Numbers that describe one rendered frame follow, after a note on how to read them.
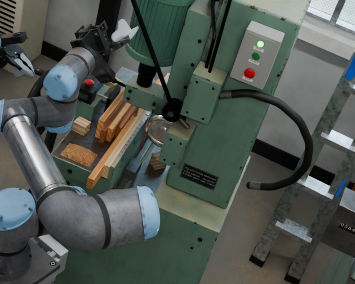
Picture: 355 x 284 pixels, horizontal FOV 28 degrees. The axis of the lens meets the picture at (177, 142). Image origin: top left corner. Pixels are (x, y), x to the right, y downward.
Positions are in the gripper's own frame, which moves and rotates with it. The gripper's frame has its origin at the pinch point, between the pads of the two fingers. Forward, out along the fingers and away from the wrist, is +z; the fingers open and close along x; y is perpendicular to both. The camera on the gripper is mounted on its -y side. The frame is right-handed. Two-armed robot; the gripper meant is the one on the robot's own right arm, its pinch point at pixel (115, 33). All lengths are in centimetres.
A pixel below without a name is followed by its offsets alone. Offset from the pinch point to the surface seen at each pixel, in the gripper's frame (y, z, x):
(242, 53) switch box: -14.0, 4.9, -32.2
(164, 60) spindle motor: -16.7, 15.5, -3.7
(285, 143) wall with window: -135, 154, 16
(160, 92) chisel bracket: -30.0, 21.6, 4.7
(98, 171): -37.8, -10.6, 16.5
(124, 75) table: -33, 47, 31
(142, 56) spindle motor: -13.3, 13.5, 2.0
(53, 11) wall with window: -39, 166, 130
